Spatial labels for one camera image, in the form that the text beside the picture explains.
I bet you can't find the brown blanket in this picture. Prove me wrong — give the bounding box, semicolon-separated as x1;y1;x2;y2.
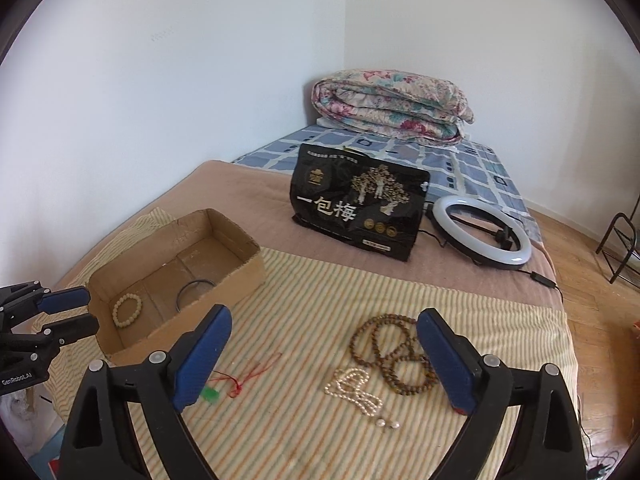
50;160;566;311

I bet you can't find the ring light cable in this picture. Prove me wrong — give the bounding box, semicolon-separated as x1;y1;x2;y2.
517;267;565;303

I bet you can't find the black snack bag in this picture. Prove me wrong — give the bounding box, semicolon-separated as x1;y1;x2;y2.
290;142;432;262

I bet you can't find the red string green pendant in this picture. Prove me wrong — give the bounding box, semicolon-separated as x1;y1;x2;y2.
200;352;283;403

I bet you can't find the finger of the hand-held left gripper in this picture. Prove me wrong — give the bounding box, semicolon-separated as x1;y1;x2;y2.
0;313;100;361
0;281;92;332

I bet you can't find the white plastic bag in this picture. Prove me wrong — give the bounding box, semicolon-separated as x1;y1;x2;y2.
0;390;61;461

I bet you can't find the black bangle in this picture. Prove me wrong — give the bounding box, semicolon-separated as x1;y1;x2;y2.
175;280;216;313

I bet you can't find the cardboard box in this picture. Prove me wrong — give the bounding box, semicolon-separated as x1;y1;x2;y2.
85;208;267;367

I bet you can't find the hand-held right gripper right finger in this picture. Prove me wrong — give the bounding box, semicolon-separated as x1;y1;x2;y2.
416;307;587;480

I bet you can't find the white bead bracelet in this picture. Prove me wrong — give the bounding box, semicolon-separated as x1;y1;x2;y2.
112;295;145;330

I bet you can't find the white ring light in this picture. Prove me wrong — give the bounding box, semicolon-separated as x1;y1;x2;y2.
431;195;532;271

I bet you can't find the blue checked mattress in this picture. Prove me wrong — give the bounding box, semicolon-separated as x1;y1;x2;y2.
230;122;543;243

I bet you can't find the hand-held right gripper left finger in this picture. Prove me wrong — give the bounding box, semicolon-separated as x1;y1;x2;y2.
59;304;233;480

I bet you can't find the black floor cable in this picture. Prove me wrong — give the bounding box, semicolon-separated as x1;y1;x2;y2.
575;395;621;480

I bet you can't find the striped yellow cloth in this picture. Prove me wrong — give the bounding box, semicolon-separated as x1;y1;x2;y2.
30;207;583;480

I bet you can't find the pearl necklace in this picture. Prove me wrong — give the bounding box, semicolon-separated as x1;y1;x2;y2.
324;367;383;417

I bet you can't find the brown bead necklace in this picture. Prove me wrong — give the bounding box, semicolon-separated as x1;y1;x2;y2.
349;313;438;397

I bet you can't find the black metal rack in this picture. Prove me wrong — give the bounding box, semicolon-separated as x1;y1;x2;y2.
596;212;640;288

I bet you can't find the folded floral quilt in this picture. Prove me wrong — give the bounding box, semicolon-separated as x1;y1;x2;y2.
310;67;475;145

